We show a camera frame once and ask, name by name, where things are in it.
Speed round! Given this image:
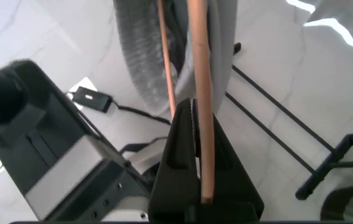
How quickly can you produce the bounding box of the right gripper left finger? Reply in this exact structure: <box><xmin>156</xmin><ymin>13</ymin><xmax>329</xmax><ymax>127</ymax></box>
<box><xmin>147</xmin><ymin>98</ymin><xmax>202</xmax><ymax>223</ymax></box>

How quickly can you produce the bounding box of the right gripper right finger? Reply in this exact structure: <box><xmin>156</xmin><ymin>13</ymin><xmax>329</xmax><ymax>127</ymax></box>
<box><xmin>200</xmin><ymin>113</ymin><xmax>265</xmax><ymax>223</ymax></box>

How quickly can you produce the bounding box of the pink clothes hanger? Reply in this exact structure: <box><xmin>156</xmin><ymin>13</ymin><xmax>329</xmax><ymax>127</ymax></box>
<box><xmin>157</xmin><ymin>0</ymin><xmax>216</xmax><ymax>205</ymax></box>

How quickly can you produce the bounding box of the pale grey garment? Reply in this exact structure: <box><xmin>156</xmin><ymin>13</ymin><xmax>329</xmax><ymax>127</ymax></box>
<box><xmin>112</xmin><ymin>0</ymin><xmax>238</xmax><ymax>115</ymax></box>

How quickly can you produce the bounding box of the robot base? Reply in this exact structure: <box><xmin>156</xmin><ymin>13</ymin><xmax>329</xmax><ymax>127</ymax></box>
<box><xmin>0</xmin><ymin>91</ymin><xmax>168</xmax><ymax>222</ymax></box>

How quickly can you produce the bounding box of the black clothes rack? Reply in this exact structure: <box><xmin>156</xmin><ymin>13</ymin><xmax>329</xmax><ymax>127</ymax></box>
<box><xmin>224</xmin><ymin>42</ymin><xmax>353</xmax><ymax>201</ymax></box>

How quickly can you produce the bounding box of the white curtain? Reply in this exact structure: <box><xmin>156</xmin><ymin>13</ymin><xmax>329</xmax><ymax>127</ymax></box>
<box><xmin>300</xmin><ymin>0</ymin><xmax>353</xmax><ymax>44</ymax></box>

